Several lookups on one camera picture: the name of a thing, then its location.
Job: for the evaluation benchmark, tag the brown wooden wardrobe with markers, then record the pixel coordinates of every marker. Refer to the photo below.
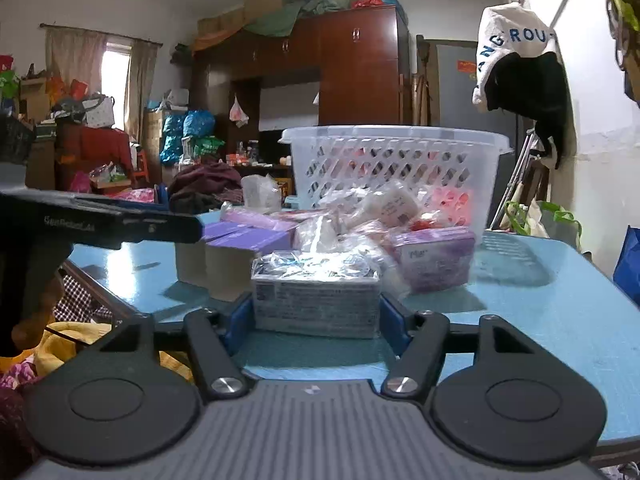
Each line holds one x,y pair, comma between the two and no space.
350,70

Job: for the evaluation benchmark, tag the blue plastic bags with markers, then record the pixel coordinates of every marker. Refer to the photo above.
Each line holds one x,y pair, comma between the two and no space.
187,130

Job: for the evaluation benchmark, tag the clear-wrapped grey box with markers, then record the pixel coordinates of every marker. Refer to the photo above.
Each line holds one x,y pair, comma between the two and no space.
315,295

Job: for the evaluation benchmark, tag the black hanging garment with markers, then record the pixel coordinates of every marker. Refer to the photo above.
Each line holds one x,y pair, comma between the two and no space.
537,95

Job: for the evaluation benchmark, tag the clear plastic bag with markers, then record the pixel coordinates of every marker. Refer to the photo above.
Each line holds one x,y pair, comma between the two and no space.
261,195

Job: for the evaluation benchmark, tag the person's left hand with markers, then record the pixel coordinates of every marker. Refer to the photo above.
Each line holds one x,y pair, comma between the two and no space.
47,305

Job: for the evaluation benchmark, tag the white wrapped bottle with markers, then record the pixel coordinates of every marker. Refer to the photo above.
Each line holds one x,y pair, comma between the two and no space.
387,205

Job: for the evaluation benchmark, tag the purple topped cardboard box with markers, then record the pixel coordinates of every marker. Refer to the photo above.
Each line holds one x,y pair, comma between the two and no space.
240,260
192,255

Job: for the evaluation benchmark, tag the white plastic lattice basket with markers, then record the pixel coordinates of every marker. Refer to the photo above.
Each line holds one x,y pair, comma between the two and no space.
400,165

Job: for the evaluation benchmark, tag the black monitor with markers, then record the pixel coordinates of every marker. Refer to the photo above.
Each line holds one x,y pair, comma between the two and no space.
272,145

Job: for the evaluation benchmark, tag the blue bag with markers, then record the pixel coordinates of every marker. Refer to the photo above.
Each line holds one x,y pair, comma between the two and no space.
629,270

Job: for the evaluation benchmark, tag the green cloth on wardrobe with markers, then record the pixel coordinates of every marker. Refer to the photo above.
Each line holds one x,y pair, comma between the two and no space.
290,15

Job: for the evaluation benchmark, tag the grey door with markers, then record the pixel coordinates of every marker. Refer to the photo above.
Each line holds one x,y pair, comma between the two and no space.
460,95

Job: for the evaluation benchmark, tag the pink packet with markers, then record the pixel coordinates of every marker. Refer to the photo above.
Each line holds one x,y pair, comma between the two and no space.
452,207

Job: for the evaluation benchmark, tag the purple printed box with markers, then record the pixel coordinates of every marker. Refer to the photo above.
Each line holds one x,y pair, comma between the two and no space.
435,260

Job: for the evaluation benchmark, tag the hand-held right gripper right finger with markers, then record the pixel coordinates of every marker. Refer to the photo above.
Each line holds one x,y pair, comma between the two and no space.
395,322

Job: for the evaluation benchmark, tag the maroon cloth heap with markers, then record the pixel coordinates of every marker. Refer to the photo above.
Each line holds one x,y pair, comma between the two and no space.
205,185

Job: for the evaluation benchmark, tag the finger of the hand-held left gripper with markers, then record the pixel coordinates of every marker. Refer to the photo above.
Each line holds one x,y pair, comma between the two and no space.
165,230

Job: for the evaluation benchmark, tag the white hanging plastic bag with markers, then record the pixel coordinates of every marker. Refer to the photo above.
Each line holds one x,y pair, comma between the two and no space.
239,112

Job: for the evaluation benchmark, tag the red cloth covered cabinet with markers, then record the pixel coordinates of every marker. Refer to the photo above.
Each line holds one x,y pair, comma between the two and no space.
100,147

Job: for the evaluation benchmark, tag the beige curtain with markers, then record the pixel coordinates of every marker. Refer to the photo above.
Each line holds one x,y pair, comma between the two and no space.
80,60

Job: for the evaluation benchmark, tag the yellow cloth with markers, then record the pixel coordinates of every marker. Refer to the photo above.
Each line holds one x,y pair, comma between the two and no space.
75,345

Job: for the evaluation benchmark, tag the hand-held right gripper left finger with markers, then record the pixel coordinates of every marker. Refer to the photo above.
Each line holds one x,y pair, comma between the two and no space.
240,320

